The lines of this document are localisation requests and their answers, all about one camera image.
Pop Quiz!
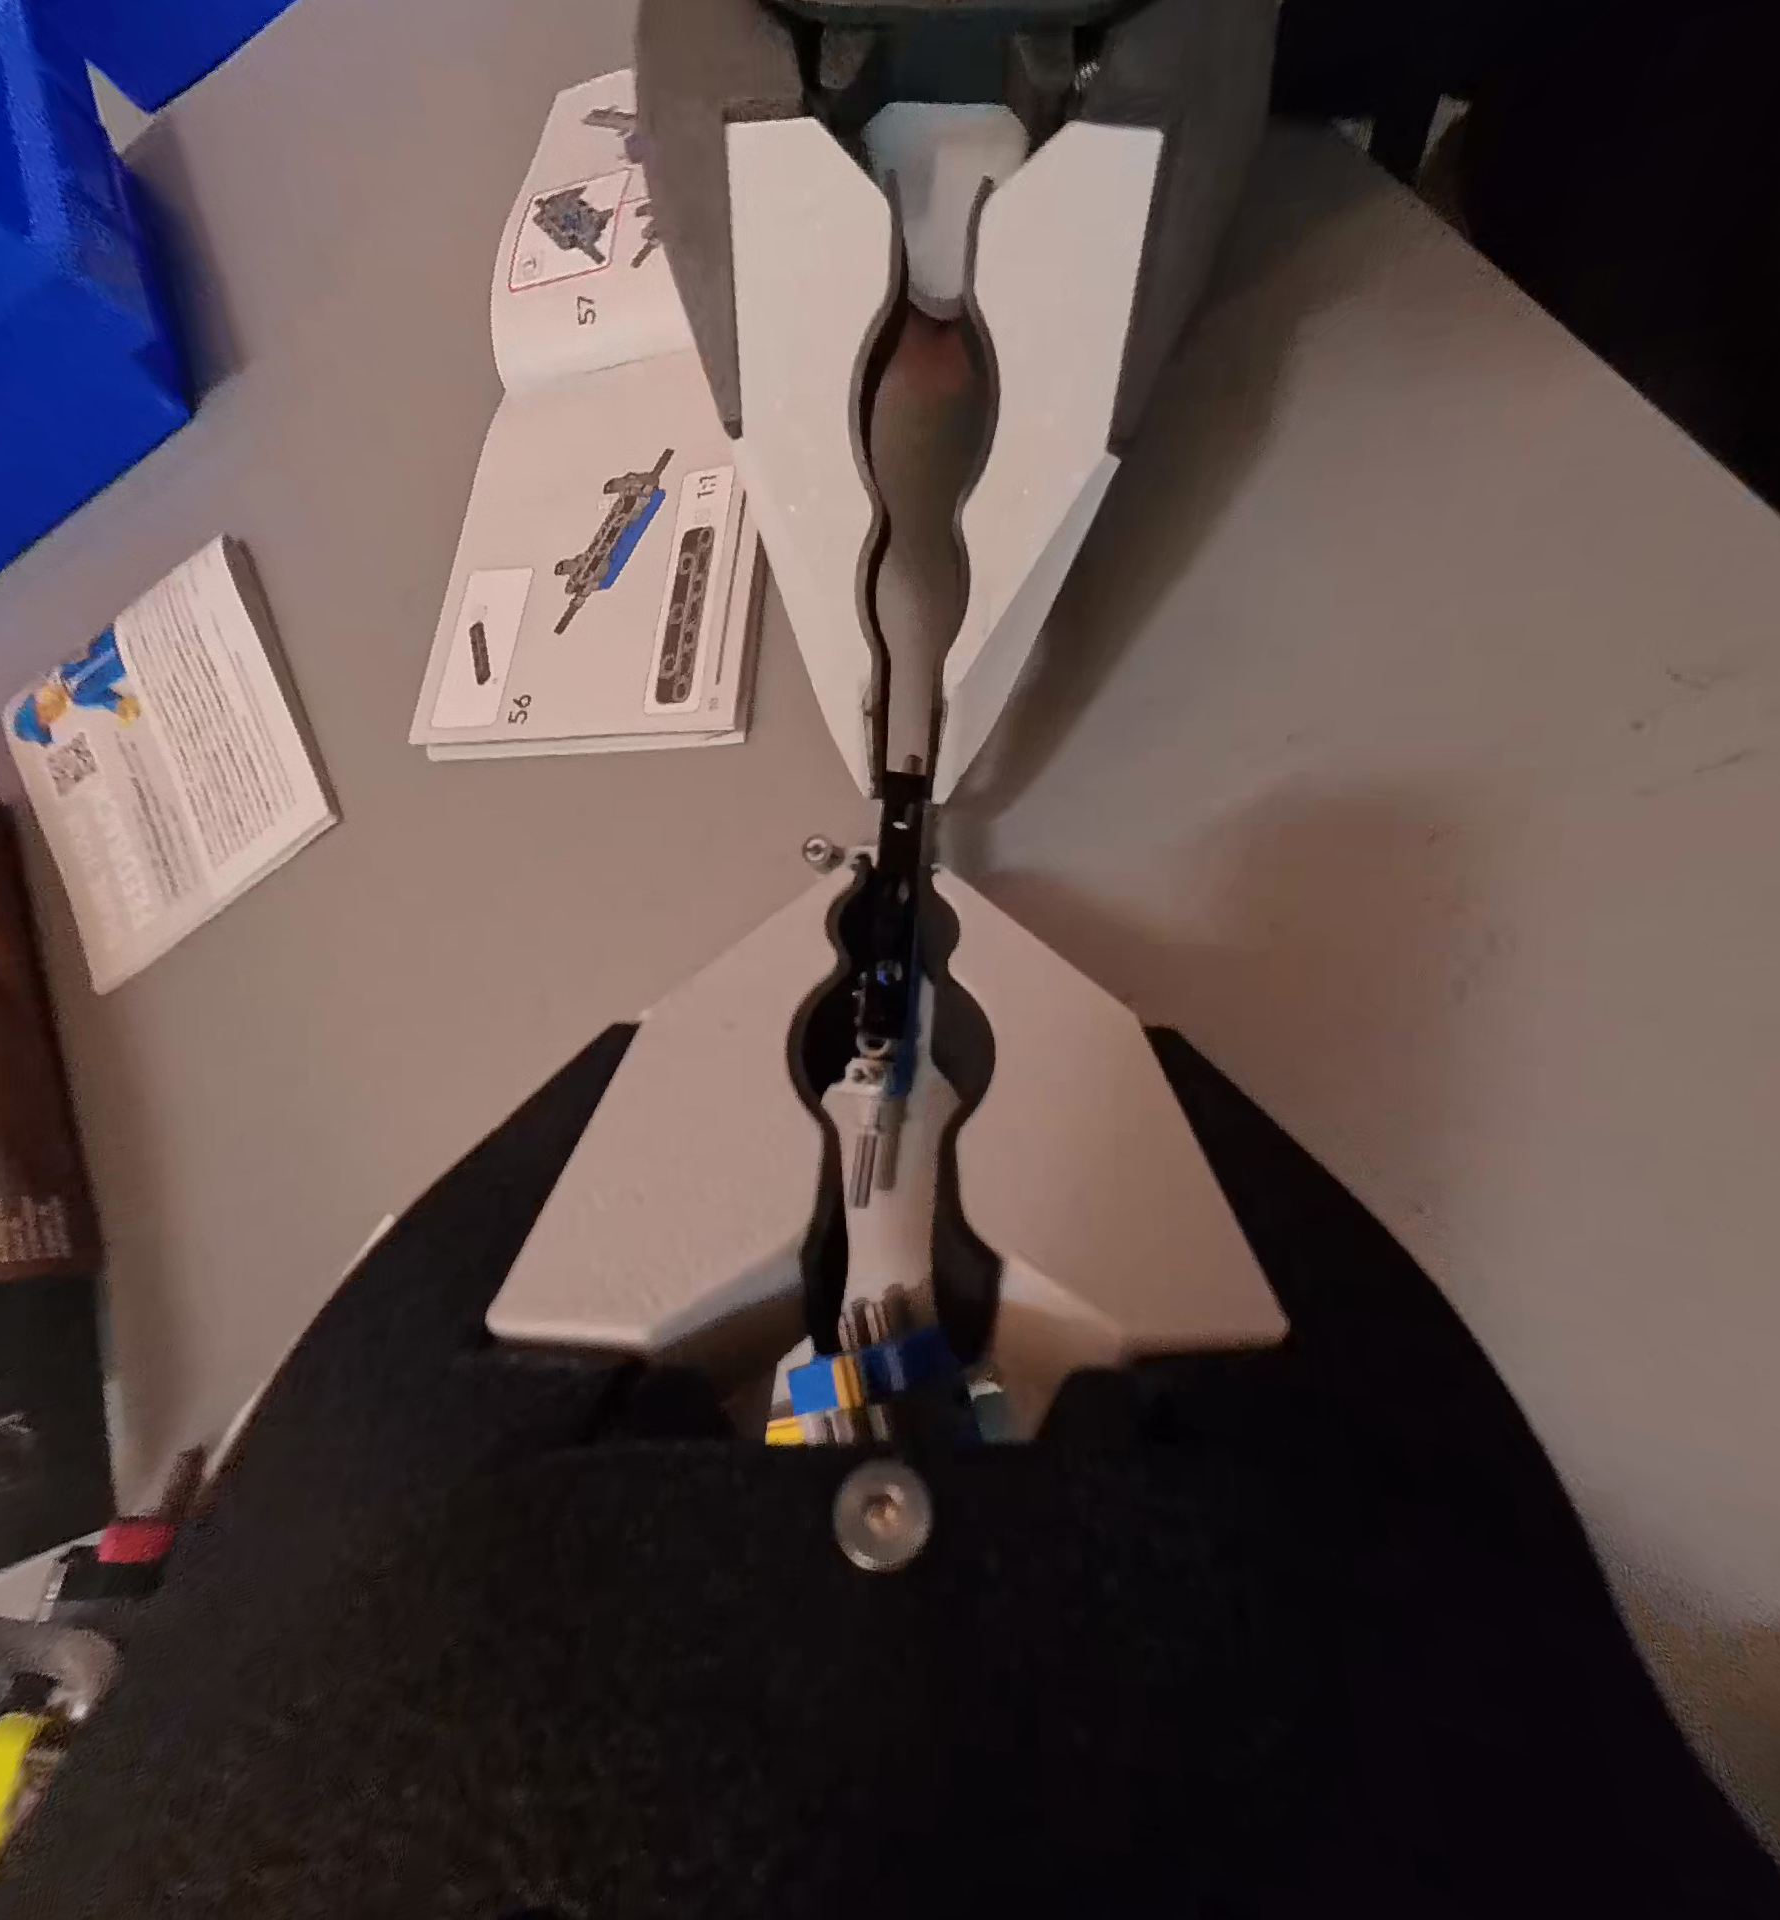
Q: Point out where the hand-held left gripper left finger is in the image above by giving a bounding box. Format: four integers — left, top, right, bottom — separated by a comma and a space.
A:
481, 872, 853, 1367

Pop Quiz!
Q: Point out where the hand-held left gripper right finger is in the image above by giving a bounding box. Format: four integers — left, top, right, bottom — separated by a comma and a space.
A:
928, 872, 1292, 1446

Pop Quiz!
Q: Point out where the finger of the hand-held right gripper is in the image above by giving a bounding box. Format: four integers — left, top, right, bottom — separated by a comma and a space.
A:
636, 0, 916, 801
922, 0, 1283, 806

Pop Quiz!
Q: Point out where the black and blue lego assembly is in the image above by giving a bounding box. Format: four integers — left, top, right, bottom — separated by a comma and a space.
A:
802, 757, 938, 1209

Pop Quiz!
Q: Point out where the open lego instruction booklet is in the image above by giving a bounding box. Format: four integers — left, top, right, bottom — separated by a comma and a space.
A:
409, 65, 766, 762

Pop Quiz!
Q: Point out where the blue and yellow lego assembly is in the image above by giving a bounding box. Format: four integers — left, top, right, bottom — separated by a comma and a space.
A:
766, 1286, 987, 1448

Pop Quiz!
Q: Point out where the white leaflet with lego figure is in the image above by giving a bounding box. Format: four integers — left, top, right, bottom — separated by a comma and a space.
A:
2, 535, 340, 995

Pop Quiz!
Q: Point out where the blue plastic bin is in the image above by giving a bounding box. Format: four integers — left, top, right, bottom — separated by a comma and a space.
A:
0, 0, 298, 625

